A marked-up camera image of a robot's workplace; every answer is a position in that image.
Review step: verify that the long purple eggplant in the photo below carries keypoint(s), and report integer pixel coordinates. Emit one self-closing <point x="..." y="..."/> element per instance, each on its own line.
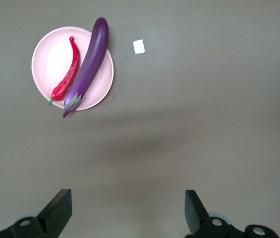
<point x="92" y="62"/>

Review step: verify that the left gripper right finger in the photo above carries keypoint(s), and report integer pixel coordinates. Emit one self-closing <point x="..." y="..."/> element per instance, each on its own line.
<point x="195" y="213"/>

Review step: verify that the small tape piece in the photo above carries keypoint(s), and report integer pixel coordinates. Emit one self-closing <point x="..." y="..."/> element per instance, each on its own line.
<point x="139" y="46"/>

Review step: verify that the brown table cover sheet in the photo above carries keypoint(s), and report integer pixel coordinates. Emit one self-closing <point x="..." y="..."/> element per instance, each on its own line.
<point x="204" y="99"/>

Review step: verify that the pink plate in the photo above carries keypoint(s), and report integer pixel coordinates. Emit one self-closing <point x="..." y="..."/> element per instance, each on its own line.
<point x="53" y="64"/>

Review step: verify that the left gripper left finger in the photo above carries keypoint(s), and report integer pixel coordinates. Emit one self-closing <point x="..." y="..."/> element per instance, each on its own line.
<point x="55" y="213"/>

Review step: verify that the red chili pepper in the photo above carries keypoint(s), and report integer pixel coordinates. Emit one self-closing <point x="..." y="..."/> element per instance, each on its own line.
<point x="70" y="74"/>

